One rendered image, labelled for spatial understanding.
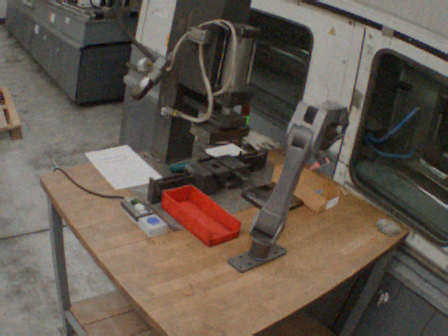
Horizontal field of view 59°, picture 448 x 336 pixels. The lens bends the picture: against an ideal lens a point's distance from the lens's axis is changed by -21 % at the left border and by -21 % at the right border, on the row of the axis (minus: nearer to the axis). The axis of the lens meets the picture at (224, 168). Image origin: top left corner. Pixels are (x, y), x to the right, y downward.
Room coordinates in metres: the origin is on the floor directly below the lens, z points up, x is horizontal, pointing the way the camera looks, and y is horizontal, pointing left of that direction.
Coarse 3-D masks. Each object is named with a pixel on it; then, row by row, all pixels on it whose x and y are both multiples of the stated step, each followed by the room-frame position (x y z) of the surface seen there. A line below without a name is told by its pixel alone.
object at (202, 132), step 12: (192, 96) 1.72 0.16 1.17; (204, 96) 1.71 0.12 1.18; (204, 108) 1.60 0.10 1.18; (216, 108) 1.64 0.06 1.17; (216, 120) 1.55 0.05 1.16; (228, 120) 1.51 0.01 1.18; (240, 120) 1.55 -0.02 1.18; (192, 132) 1.53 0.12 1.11; (204, 132) 1.49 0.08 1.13; (216, 132) 1.49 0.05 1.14; (228, 132) 1.53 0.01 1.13; (240, 132) 1.57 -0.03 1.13
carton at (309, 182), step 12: (276, 168) 1.68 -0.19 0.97; (276, 180) 1.67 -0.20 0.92; (300, 180) 1.73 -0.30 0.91; (312, 180) 1.69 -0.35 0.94; (324, 180) 1.66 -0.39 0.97; (300, 192) 1.59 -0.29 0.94; (312, 192) 1.55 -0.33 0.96; (324, 192) 1.64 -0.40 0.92; (336, 192) 1.61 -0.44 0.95; (312, 204) 1.54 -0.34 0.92; (324, 204) 1.54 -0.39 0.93; (336, 204) 1.61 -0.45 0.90
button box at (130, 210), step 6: (60, 168) 1.47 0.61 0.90; (66, 174) 1.42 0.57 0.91; (72, 180) 1.39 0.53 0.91; (78, 186) 1.37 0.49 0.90; (90, 192) 1.34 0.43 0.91; (96, 192) 1.35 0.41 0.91; (120, 198) 1.35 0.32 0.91; (126, 198) 1.33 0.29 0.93; (132, 198) 1.33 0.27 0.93; (138, 198) 1.34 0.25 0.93; (120, 204) 1.30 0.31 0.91; (126, 204) 1.29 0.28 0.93; (144, 204) 1.31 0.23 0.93; (126, 210) 1.28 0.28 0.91; (132, 210) 1.26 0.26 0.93; (138, 210) 1.27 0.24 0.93; (144, 210) 1.28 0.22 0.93; (150, 210) 1.29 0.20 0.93; (132, 216) 1.25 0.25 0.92; (138, 216) 1.24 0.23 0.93; (144, 216) 1.25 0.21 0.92; (138, 222) 1.24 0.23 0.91
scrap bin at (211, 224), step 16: (176, 192) 1.40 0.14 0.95; (192, 192) 1.44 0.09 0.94; (176, 208) 1.31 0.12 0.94; (192, 208) 1.39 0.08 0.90; (208, 208) 1.38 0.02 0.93; (192, 224) 1.25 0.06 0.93; (208, 224) 1.31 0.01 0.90; (224, 224) 1.32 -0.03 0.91; (240, 224) 1.28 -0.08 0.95; (208, 240) 1.20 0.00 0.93; (224, 240) 1.23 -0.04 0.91
